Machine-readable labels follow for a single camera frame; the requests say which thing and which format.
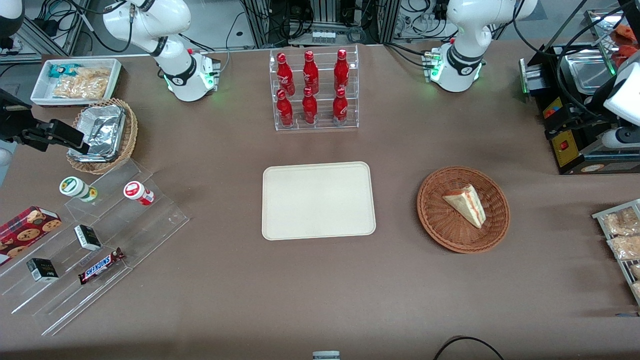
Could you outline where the triangular packaged sandwich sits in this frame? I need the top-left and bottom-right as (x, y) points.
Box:
(442, 184), (487, 229)

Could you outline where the tray with packaged snacks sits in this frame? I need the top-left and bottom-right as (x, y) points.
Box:
(592, 199), (640, 307)

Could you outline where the Snickers chocolate bar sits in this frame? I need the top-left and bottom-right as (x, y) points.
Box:
(78, 247), (126, 286)

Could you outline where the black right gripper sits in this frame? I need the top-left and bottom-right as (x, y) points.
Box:
(0, 89), (91, 154)

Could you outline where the black cable loop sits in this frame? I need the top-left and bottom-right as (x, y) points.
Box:
(432, 336), (506, 360)

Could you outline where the green lid white cup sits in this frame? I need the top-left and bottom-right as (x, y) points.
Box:
(59, 176), (99, 203)

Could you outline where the clear bag of crackers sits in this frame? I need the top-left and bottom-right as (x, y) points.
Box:
(75, 66), (112, 84)
(52, 76), (108, 100)

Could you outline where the beige plastic tray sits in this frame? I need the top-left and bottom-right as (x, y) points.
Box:
(261, 161), (377, 241)

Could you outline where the clear acrylic bottle rack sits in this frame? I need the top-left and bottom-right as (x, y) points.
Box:
(269, 45), (360, 132)

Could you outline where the aluminium frame structure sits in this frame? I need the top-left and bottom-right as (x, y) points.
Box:
(240, 0), (401, 48)

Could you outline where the red plaid cookie box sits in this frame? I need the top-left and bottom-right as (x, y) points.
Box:
(0, 206), (63, 267)

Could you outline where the black machine with yellow panel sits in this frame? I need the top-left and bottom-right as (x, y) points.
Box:
(519, 42), (640, 176)

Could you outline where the clear bag of snacks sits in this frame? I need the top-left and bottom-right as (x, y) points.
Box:
(607, 235), (640, 261)
(601, 207), (640, 236)

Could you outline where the red lid white cup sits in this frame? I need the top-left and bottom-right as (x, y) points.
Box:
(123, 181), (155, 206)

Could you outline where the light oval wicker basket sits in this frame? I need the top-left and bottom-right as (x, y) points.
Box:
(66, 98), (139, 175)

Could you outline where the stack of foil trays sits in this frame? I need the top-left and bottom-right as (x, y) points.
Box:
(67, 104), (127, 163)

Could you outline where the steel tray with red packets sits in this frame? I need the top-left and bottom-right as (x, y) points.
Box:
(584, 9), (640, 66)

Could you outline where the clear acrylic stepped shelf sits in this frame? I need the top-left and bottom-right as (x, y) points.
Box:
(0, 158), (191, 337)

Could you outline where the brown round wicker basket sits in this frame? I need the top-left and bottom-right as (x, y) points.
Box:
(416, 166), (511, 254)

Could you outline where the red cola bottle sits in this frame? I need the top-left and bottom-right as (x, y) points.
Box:
(276, 52), (296, 97)
(302, 87), (318, 125)
(276, 89), (294, 127)
(332, 87), (349, 124)
(302, 50), (320, 95)
(333, 48), (350, 92)

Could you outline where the white rectangular bin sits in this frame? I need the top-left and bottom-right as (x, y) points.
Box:
(30, 58), (123, 108)

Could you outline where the blue snack packet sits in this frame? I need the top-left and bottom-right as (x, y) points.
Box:
(48, 63), (81, 79)

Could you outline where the small black box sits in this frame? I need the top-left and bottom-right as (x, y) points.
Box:
(74, 224), (103, 252)
(26, 258), (60, 283)

